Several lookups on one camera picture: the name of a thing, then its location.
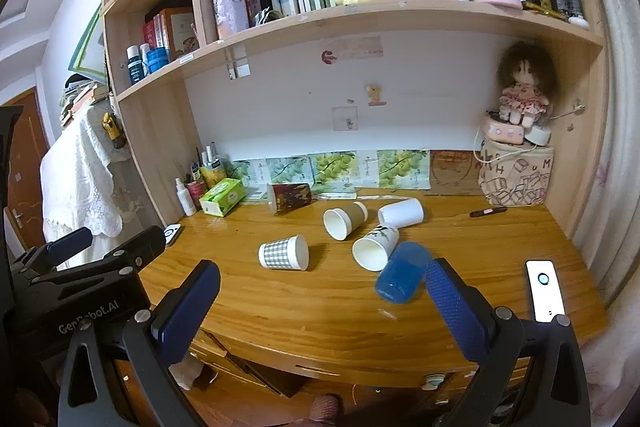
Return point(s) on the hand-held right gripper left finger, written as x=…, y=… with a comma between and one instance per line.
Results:
x=186, y=307

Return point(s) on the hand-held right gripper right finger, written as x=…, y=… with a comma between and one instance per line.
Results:
x=455, y=307

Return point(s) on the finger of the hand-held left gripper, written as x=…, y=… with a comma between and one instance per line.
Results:
x=70, y=243
x=145, y=244

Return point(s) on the blue plastic cup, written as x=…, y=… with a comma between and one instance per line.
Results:
x=404, y=274

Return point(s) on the white leaf print paper cup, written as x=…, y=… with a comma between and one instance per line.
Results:
x=376, y=247

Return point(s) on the plain white paper cup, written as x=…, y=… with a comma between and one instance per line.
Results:
x=402, y=213

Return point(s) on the checkered paper cup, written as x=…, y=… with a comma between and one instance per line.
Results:
x=280, y=253

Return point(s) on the brown paper cup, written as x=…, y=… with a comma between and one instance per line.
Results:
x=345, y=221

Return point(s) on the dark red printed cup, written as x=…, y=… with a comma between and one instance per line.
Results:
x=291, y=197

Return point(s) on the small white gadget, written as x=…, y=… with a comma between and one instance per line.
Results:
x=172, y=235

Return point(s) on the white spray bottle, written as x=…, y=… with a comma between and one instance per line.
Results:
x=186, y=199

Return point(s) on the white lace cloth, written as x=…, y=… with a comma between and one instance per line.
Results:
x=80, y=177

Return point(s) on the red pen holder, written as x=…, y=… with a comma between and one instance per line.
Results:
x=193, y=188

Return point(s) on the white drawer knob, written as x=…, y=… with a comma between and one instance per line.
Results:
x=433, y=380

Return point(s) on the green tissue box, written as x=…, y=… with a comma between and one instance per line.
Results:
x=222, y=198

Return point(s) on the white smartphone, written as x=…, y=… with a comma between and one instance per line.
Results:
x=545, y=292

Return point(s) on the brown wooden door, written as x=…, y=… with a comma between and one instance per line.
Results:
x=22, y=157

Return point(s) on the black pen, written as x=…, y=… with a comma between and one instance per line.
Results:
x=487, y=212

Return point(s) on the wooden bookshelf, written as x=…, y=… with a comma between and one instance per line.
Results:
x=150, y=132

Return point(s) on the green leaf print card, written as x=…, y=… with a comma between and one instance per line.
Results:
x=334, y=168
x=240, y=172
x=402, y=168
x=286, y=169

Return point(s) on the yellow black tool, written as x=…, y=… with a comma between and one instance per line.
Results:
x=111, y=127

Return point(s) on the brown cartoon card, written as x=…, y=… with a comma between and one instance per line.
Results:
x=452, y=172

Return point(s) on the printed fabric storage box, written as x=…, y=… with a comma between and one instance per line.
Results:
x=517, y=179

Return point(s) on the pile of books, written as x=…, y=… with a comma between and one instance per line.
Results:
x=80, y=94

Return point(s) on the dark blue bottle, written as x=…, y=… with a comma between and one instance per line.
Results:
x=134, y=67

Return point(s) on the pink box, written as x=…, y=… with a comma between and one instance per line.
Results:
x=502, y=132

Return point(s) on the blue jar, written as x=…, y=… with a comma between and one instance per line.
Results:
x=159, y=61

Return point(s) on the white round device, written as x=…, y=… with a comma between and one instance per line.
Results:
x=540, y=135

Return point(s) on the green framed board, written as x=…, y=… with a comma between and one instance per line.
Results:
x=89, y=42

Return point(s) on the row of red books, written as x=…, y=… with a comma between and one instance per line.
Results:
x=170, y=29

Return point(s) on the white curtain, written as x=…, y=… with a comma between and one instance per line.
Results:
x=615, y=157

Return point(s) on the brown haired cloth doll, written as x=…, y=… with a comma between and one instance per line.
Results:
x=525, y=84

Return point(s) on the white printed thermos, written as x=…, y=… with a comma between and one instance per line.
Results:
x=229, y=4

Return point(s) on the clear wall hook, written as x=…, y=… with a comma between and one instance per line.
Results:
x=346, y=118

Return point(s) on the small bear wall sticker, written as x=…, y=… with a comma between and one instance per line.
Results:
x=373, y=95

